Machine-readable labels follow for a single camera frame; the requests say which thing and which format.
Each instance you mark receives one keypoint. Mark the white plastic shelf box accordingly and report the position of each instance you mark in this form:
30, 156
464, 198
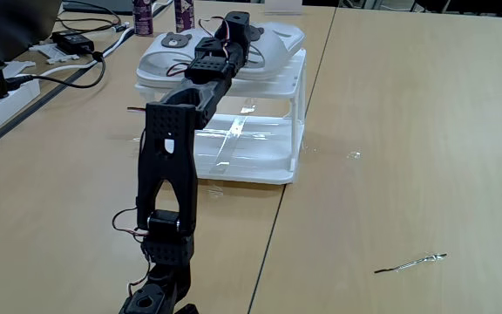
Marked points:
251, 152

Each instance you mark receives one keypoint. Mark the white power strip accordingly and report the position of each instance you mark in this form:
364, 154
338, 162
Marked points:
2, 109

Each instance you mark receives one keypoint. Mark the purple drink can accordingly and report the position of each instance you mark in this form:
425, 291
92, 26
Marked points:
185, 17
143, 17

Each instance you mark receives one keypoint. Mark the dark laptop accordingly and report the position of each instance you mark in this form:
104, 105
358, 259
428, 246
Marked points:
20, 26

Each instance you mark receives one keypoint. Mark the black power adapter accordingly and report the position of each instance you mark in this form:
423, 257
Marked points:
72, 41

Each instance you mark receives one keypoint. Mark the white bear slipper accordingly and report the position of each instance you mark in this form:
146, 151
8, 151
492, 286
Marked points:
159, 61
277, 48

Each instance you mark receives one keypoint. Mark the thin metal pin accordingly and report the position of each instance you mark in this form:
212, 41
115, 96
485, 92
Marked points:
412, 262

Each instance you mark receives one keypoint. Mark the white plastic part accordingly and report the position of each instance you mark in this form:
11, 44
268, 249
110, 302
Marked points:
55, 53

